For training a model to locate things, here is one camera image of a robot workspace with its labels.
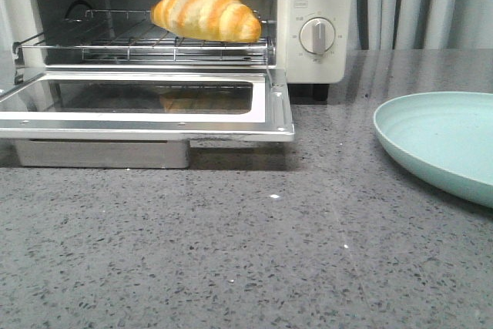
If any white Toshiba toaster oven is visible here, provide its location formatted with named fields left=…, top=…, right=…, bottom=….
left=1, top=0, right=351, bottom=101

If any grey curtain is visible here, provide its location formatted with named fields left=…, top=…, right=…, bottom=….
left=0, top=0, right=493, bottom=52

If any oven door with glass window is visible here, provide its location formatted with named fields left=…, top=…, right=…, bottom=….
left=1, top=66, right=294, bottom=168

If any lower oven timer knob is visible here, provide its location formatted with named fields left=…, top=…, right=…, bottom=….
left=300, top=18, right=335, bottom=55

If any croissant bread roll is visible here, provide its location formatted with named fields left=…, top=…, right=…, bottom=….
left=150, top=0, right=262, bottom=43

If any light green plate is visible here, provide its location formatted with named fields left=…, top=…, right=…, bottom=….
left=374, top=92, right=492, bottom=207

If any metal wire oven rack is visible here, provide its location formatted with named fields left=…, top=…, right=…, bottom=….
left=12, top=9, right=275, bottom=66

